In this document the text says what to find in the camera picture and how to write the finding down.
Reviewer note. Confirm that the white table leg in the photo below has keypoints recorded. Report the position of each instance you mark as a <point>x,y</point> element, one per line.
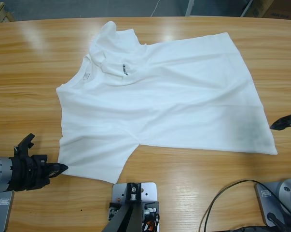
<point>189,7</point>

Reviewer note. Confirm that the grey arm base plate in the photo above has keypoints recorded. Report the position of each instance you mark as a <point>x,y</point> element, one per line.
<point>5,212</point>
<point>262,205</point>

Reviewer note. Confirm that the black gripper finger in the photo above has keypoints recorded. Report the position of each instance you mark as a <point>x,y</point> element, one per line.
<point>282,123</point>

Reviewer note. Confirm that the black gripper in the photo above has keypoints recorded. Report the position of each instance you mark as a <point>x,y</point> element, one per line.
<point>27,172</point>

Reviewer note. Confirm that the white T-shirt with black logo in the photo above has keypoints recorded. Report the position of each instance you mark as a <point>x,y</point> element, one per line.
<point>159,104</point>

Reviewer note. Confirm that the slanted pale bar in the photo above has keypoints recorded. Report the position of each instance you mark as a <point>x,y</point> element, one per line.
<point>246,8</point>

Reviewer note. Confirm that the cardboard box with blue print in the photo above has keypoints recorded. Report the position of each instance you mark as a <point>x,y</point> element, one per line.
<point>275,7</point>

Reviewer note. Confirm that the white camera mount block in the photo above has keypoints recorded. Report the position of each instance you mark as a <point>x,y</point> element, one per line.
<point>150,191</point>

